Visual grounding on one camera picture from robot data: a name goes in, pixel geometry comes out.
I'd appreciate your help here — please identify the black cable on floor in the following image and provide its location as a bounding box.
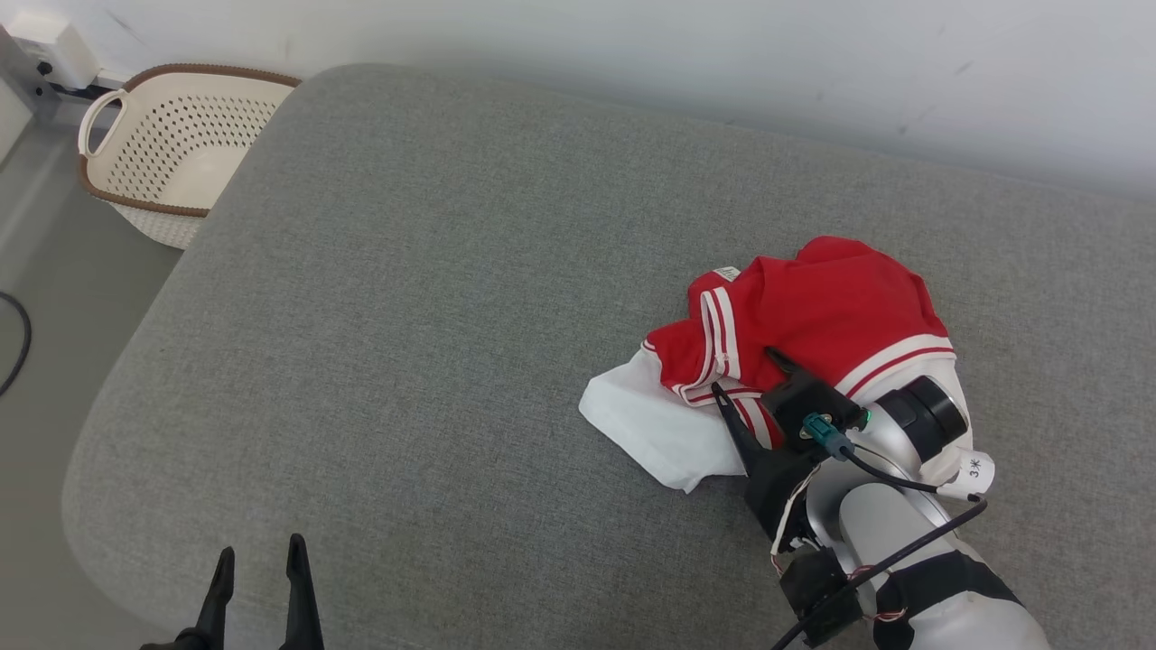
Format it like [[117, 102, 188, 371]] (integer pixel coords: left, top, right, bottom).
[[0, 291, 33, 398]]

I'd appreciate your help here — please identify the grey metal post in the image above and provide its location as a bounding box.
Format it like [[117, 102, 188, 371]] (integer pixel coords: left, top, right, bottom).
[[0, 25, 62, 125]]

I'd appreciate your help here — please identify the cream perforated laundry basket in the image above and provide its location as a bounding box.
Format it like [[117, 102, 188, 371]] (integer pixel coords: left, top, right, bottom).
[[77, 63, 303, 251]]

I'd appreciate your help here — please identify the grey fabric sofa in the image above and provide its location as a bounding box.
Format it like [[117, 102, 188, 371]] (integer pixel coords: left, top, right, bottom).
[[61, 63, 1156, 650]]

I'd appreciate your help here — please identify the white cable label tag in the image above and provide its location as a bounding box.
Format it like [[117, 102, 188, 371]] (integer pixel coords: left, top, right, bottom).
[[939, 449, 996, 499]]

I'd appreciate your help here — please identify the white wall box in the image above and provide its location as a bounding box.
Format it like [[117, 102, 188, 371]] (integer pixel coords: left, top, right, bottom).
[[5, 9, 100, 91]]

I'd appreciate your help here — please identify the white red thin wire bundle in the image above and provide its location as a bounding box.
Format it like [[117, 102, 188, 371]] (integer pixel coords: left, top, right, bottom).
[[769, 465, 909, 624]]

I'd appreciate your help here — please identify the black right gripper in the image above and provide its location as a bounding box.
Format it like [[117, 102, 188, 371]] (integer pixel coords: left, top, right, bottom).
[[712, 348, 827, 543]]

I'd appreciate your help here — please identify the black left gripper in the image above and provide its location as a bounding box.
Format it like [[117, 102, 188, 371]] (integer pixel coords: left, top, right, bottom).
[[140, 534, 324, 650]]

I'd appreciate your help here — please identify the red jersey with white sleeves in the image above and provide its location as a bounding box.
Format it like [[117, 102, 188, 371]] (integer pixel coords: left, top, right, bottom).
[[578, 237, 976, 493]]

